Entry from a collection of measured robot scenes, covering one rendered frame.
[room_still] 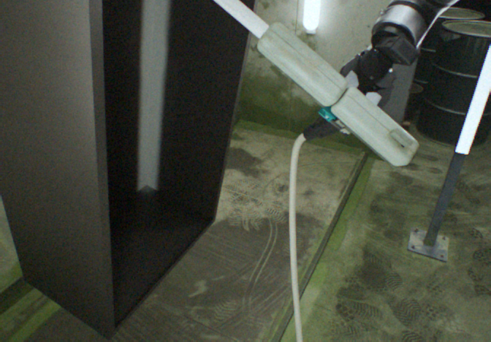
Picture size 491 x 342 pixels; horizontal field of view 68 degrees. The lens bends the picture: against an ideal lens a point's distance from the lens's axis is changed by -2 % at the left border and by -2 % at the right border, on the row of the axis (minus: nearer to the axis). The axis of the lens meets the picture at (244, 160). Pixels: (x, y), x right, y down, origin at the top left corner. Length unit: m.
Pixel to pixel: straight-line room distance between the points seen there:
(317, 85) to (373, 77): 0.13
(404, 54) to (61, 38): 0.53
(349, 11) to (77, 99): 2.20
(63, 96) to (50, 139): 0.13
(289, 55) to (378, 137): 0.19
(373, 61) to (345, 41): 2.02
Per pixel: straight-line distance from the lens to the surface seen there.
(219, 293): 1.82
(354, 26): 2.69
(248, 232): 2.11
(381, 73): 0.70
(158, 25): 1.31
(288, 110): 3.01
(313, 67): 0.60
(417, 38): 0.77
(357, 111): 0.61
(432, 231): 2.23
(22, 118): 0.86
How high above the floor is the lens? 1.46
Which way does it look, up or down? 31 degrees down
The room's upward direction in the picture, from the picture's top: straight up
